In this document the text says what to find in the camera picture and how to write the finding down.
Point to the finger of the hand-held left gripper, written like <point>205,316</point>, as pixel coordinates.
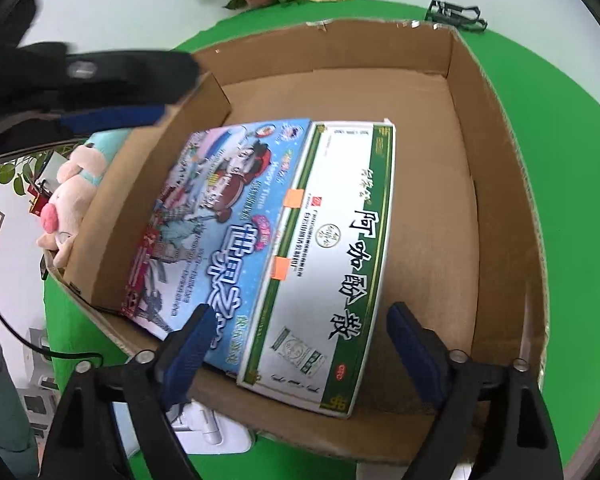
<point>115,116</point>
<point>130,75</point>

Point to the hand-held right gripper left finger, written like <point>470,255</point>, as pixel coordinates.
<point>187,355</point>

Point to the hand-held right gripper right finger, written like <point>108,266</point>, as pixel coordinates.
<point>415,355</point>

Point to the pink pig plush toy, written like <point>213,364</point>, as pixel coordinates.
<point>75,195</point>

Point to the colourful blue game box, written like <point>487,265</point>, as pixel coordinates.
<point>220,240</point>

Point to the white green carton box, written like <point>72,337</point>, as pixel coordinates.
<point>340,260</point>

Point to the brown cardboard box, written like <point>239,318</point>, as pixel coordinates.
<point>430,160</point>

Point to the white plastic object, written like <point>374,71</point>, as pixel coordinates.
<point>215,430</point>

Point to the large leafy potted plant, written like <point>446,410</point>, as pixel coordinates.
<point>7,175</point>

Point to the grey plastic box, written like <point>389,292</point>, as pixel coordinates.
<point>32,372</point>

